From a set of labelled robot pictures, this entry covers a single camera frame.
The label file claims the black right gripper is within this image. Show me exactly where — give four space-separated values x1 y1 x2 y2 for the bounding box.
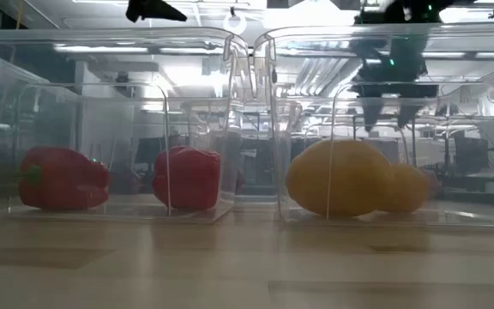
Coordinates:
350 24 440 132

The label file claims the oval orange fruit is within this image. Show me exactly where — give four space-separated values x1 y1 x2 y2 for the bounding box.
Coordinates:
377 162 431 214

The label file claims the clear plastic bin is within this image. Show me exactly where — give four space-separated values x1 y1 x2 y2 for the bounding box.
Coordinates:
253 23 494 228
0 26 255 225

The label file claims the red bell pepper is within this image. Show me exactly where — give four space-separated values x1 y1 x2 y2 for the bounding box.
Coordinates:
151 144 222 211
18 145 111 211

